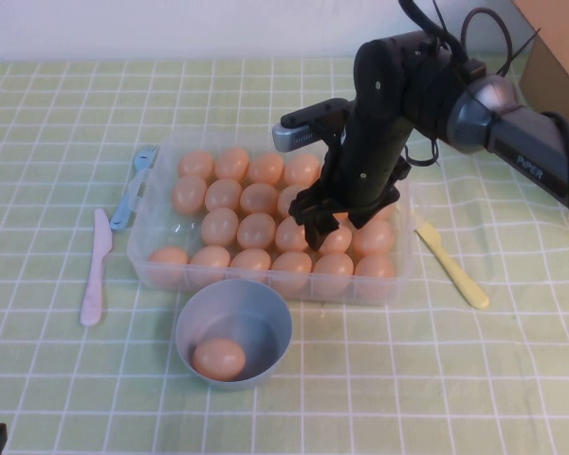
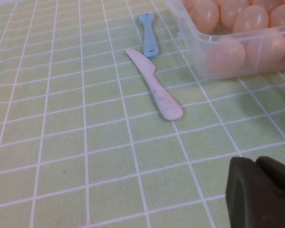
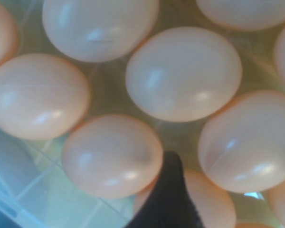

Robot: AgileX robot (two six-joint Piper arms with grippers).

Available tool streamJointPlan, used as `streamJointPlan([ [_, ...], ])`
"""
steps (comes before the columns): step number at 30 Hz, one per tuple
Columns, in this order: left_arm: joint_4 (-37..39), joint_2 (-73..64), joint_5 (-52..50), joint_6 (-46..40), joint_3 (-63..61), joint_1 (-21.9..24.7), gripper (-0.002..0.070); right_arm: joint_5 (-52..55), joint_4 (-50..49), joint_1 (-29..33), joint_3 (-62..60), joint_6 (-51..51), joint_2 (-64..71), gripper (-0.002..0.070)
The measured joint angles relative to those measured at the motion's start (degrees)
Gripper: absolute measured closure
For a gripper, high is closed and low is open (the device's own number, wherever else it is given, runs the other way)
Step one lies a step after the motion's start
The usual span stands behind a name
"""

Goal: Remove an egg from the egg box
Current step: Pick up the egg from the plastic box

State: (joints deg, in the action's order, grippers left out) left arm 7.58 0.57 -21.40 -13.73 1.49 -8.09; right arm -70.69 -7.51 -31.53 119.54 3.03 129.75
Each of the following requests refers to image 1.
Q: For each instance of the blue plastic bowl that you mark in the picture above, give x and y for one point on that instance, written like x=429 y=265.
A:
x=265 y=308

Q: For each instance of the clear plastic egg box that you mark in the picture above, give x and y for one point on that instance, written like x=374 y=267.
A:
x=156 y=227

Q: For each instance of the yellow plastic knife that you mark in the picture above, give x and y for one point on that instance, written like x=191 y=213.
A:
x=455 y=275

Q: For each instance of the blue plastic fork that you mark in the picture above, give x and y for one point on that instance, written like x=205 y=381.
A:
x=123 y=213

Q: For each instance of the brown cardboard box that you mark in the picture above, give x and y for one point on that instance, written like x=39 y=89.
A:
x=550 y=85

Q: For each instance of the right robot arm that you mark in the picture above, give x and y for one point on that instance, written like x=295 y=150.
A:
x=526 y=142

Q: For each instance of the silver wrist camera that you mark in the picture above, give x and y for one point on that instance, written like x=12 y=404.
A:
x=294 y=140

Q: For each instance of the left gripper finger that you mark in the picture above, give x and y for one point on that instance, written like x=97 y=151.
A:
x=1 y=438

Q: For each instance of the pink plastic knife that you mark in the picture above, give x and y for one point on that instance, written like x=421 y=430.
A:
x=95 y=284

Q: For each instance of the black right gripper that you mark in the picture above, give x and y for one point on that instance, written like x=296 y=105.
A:
x=365 y=175

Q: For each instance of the green checked tablecloth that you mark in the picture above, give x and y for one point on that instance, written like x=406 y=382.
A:
x=408 y=379

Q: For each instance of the orange plastic egg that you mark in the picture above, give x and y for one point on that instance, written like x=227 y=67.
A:
x=168 y=263
x=210 y=260
x=189 y=193
x=265 y=168
x=388 y=213
x=289 y=193
x=218 y=358
x=301 y=169
x=339 y=242
x=374 y=271
x=332 y=270
x=196 y=164
x=258 y=198
x=219 y=226
x=373 y=239
x=250 y=262
x=232 y=163
x=223 y=194
x=289 y=234
x=291 y=267
x=256 y=230

